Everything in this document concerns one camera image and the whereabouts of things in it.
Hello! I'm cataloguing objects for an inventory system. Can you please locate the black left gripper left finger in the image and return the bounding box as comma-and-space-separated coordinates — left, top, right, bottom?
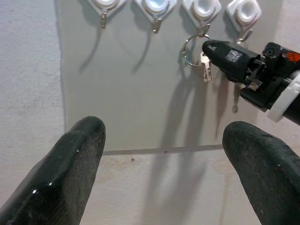
0, 115, 107, 225

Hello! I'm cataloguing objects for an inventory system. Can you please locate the silver key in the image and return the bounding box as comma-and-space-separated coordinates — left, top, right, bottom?
180, 33, 214, 83

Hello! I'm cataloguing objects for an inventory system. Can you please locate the grey hook board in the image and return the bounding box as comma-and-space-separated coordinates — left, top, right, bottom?
54, 0, 285, 156

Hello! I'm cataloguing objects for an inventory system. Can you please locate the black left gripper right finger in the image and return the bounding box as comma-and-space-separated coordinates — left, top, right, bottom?
222, 120, 300, 225

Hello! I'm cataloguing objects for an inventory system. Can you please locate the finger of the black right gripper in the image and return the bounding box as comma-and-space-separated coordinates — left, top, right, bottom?
216, 64, 247, 83
202, 39, 262, 71

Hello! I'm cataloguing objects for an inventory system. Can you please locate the white adhesive wall hook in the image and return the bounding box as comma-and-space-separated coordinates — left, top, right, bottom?
87, 0, 125, 29
133, 0, 178, 34
182, 0, 222, 39
225, 0, 263, 45

